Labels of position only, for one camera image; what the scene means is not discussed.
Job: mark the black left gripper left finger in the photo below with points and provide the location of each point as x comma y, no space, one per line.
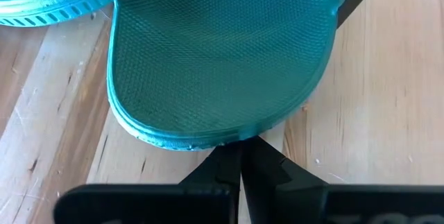
223,168

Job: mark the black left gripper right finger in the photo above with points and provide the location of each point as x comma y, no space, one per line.
267,172

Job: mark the green slide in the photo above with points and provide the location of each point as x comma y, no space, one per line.
52,2
222,61

